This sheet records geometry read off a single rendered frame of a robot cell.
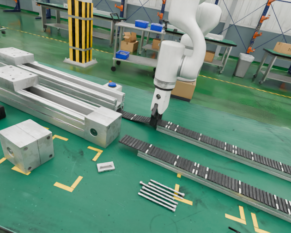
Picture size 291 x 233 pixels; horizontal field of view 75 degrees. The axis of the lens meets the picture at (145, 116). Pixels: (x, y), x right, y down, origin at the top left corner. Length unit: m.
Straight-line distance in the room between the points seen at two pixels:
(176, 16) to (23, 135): 0.57
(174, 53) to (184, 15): 0.12
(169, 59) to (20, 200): 0.58
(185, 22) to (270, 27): 7.93
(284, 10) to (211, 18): 7.52
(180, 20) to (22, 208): 0.67
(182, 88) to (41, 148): 0.85
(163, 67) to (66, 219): 0.53
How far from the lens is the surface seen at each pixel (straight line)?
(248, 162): 0.83
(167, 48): 0.67
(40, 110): 0.82
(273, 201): 0.69
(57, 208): 0.54
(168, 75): 0.69
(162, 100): 0.71
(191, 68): 0.67
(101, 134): 0.65
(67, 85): 0.95
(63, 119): 0.75
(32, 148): 0.59
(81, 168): 0.62
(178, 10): 0.68
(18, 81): 0.88
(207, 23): 1.16
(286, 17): 8.67
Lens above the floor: 1.23
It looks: 30 degrees down
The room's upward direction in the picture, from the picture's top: 11 degrees clockwise
